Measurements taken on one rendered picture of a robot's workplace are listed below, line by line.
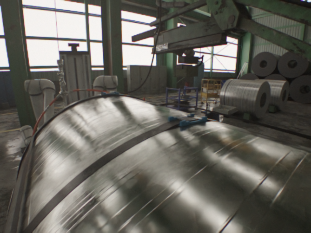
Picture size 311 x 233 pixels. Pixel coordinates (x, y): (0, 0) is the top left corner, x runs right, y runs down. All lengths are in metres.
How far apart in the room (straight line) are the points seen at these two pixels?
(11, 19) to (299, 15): 4.18
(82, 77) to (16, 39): 2.21
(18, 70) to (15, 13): 1.09
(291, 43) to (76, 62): 2.04
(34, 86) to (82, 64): 0.66
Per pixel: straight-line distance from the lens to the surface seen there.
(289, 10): 0.87
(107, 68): 5.05
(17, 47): 4.12
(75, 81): 2.20
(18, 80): 4.09
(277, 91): 7.65
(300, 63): 11.55
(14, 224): 0.51
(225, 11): 1.05
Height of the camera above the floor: 1.50
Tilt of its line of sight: 15 degrees down
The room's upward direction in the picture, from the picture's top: straight up
